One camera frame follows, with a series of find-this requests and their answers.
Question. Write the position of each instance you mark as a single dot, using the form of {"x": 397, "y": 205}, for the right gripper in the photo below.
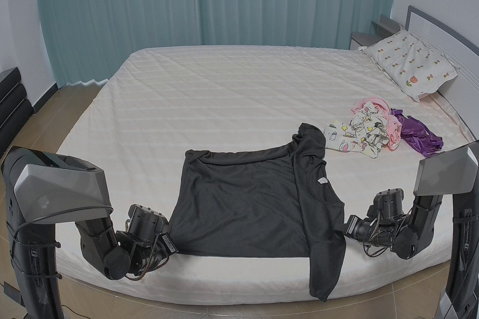
{"x": 358, "y": 227}

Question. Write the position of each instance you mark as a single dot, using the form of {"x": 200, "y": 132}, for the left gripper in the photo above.
{"x": 164, "y": 246}

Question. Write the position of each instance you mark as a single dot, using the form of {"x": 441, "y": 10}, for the black T-shirt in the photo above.
{"x": 243, "y": 205}

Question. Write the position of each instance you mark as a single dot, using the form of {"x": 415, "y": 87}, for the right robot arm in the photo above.
{"x": 445, "y": 175}

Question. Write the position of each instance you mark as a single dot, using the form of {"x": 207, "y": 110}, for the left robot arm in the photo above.
{"x": 56, "y": 190}

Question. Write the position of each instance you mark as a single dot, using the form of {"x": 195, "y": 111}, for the bed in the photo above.
{"x": 224, "y": 104}

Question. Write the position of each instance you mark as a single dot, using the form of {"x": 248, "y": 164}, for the white printed garment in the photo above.
{"x": 359, "y": 134}

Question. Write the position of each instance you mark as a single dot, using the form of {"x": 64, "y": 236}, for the pink garment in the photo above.
{"x": 393, "y": 134}

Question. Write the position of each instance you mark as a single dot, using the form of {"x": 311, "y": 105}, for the purple garment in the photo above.
{"x": 415, "y": 134}

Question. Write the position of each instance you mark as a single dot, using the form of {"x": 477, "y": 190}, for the white printed pillow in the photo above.
{"x": 408, "y": 63}

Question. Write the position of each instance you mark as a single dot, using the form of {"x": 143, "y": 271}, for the grey bedside table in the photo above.
{"x": 385, "y": 26}

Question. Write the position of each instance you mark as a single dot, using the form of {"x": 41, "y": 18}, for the black chest of drawers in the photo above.
{"x": 11, "y": 104}

